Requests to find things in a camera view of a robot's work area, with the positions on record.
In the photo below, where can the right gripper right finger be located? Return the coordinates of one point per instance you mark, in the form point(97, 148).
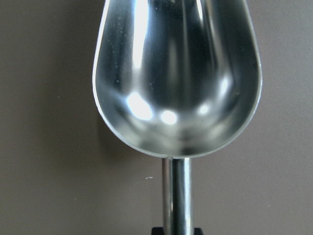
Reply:
point(198, 231)

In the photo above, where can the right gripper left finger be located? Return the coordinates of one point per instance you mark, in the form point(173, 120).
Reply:
point(157, 231)

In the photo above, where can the steel ice scoop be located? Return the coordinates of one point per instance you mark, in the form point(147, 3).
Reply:
point(176, 79)

